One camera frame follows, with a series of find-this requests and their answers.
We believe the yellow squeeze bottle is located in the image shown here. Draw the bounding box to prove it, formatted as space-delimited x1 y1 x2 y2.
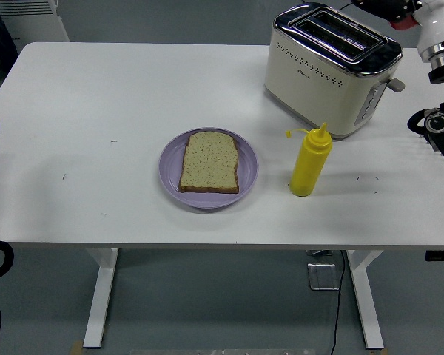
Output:
284 122 333 197

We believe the red squeeze bottle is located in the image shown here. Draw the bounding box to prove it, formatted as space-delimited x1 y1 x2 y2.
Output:
388 13 419 31

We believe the cream and chrome toaster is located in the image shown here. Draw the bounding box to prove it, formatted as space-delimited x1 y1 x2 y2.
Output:
263 1 406 141

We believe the person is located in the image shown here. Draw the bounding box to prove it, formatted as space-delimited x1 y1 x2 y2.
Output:
0 0 20 64

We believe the white table leg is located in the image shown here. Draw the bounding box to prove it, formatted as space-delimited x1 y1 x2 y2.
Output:
346 250 385 351
82 248 119 349

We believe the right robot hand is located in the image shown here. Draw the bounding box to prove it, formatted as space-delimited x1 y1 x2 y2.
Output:
349 0 444 53

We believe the metal floor socket box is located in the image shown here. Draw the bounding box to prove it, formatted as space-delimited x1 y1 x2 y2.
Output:
306 262 341 292

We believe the white floor appliance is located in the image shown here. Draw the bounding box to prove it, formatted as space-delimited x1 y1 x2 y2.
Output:
0 0 70 56

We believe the slice of bread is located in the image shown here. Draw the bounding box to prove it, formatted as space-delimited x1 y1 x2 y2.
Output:
178 131 241 195

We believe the purple round plate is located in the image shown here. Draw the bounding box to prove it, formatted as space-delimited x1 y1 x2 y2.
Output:
158 127 259 210

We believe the black floor cable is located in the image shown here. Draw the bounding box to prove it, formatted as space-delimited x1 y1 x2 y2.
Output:
329 250 347 355

